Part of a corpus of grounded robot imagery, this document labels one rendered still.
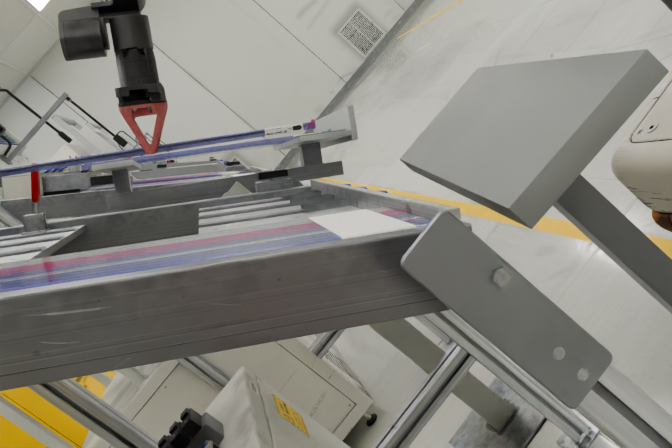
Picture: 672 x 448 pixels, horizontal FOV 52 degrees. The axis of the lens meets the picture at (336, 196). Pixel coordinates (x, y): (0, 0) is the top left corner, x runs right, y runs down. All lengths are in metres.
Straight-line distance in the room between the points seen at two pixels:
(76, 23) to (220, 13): 7.68
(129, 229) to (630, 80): 0.77
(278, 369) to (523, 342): 1.57
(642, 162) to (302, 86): 7.46
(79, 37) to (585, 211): 0.81
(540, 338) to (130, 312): 0.28
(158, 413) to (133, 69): 1.21
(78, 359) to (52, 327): 0.03
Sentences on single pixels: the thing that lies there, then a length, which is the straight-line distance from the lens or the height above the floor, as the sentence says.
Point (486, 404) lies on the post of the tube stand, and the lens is 1.63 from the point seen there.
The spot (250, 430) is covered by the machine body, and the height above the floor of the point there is 0.62.
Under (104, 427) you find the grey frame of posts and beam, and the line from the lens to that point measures 1.28.
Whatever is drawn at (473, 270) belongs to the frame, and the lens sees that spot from 0.48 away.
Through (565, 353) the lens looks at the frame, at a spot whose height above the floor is 0.62.
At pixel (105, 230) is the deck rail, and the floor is 0.94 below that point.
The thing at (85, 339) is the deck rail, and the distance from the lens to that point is 0.50.
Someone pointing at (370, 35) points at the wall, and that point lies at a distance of 8.95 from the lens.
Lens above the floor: 0.90
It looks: 11 degrees down
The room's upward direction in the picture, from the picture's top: 50 degrees counter-clockwise
